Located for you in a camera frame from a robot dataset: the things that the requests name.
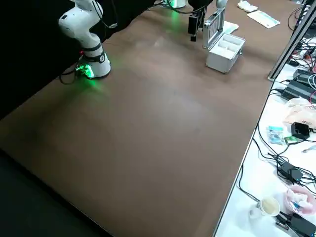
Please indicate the clear plastic cup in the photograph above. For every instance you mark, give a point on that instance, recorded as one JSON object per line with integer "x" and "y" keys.
{"x": 254, "y": 212}

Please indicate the pink bowl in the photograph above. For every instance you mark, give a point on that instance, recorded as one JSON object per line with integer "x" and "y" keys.
{"x": 291, "y": 195}

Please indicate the white side table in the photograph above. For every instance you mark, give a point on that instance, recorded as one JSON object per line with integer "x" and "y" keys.
{"x": 251, "y": 177}

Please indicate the small black open box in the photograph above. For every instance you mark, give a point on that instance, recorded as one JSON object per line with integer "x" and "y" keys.
{"x": 300, "y": 130}

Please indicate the long blue white packet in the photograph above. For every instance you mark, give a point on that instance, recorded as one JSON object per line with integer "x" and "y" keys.
{"x": 263, "y": 19}

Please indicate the blue white flat packet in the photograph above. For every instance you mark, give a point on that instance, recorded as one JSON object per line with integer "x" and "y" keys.
{"x": 232, "y": 26}

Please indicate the aluminium frame post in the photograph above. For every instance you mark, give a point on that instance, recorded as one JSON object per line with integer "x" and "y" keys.
{"x": 291, "y": 37}

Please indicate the small blue white packet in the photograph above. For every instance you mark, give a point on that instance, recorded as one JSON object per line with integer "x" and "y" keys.
{"x": 274, "y": 134}

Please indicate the beige plastic bag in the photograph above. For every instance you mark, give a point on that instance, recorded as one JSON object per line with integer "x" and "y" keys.
{"x": 298, "y": 111}

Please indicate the white hinged pill box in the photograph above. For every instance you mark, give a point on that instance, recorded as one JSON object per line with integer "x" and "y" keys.
{"x": 247, "y": 6}

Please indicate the black power supply box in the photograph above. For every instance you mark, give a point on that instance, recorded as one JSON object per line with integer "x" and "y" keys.
{"x": 296, "y": 90}

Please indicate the small green packet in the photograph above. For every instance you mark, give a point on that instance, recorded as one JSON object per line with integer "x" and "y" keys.
{"x": 290, "y": 140}

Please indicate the paper cup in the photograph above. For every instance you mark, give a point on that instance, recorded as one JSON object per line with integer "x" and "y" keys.
{"x": 267, "y": 206}

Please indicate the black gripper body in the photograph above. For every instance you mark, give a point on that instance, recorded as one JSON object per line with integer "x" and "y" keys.
{"x": 200, "y": 4}

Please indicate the aluminium first-aid case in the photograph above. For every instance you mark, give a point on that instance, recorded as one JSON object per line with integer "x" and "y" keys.
{"x": 222, "y": 61}

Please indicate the black flat device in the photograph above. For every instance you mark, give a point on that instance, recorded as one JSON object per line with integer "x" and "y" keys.
{"x": 301, "y": 224}

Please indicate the white plastic partition tray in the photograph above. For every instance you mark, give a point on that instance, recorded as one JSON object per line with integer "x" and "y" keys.
{"x": 228, "y": 45}

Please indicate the black charger brick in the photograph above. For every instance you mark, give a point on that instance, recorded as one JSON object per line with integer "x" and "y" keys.
{"x": 290, "y": 172}

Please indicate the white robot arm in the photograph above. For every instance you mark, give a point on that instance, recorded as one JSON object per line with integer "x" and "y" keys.
{"x": 178, "y": 2}
{"x": 81, "y": 29}

